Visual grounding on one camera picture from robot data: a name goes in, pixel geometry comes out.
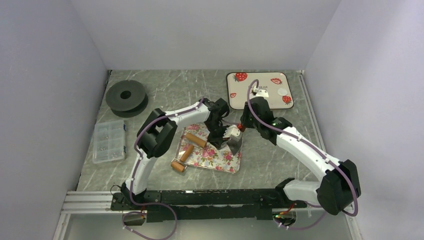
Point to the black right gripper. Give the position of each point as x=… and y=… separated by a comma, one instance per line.
x=243, y=119

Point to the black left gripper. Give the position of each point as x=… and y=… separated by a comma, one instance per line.
x=217, y=142

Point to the wooden handled dough scraper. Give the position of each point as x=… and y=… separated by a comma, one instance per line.
x=235, y=146

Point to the floral print tray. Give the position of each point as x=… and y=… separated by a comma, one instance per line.
x=208, y=157

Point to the wooden rolling pin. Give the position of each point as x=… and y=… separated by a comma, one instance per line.
x=179, y=164

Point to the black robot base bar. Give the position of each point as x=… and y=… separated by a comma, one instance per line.
x=167, y=205

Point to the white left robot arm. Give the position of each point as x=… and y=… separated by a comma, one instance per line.
x=157, y=133

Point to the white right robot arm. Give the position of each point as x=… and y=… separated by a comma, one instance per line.
x=337, y=188

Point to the strawberry print tray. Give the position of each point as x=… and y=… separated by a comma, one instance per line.
x=273, y=86

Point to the round white wrapper right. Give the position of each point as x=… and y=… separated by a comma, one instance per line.
x=282, y=92

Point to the black filament spool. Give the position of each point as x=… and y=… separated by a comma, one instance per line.
x=127, y=98

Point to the clear plastic parts box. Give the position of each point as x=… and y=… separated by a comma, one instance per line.
x=109, y=142

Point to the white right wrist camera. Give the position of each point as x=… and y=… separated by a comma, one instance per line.
x=259, y=92

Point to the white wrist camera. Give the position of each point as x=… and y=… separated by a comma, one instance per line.
x=233, y=133
x=259, y=92

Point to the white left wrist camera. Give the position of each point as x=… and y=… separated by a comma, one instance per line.
x=233, y=133

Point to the aluminium frame rail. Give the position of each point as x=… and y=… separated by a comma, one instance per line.
x=87, y=202

